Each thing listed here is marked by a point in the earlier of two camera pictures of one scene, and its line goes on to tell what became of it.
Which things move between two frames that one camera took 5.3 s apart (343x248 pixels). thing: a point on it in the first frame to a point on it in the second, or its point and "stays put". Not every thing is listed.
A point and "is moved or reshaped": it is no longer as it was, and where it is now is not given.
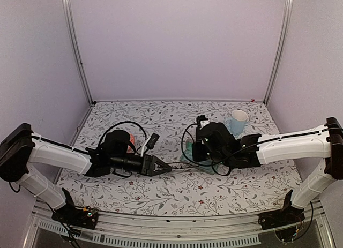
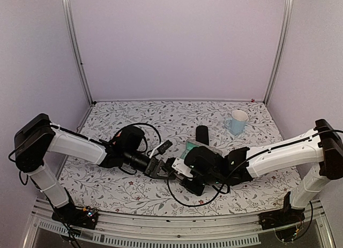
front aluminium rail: x=221 y=230 stays put
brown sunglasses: x=211 y=165 is moved or reshaped
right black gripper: x=197 y=156 to x=196 y=190
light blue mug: x=237 y=122 stays put
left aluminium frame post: x=67 y=12 stays put
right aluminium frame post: x=285 y=33 stays put
